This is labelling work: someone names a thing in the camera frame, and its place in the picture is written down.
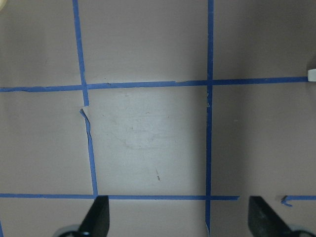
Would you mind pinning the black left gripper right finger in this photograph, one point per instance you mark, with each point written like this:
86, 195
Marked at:
263, 220

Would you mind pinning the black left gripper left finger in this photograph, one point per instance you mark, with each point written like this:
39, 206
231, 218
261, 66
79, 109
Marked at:
97, 221

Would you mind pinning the white plastic mug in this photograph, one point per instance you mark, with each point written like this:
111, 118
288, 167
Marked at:
311, 74

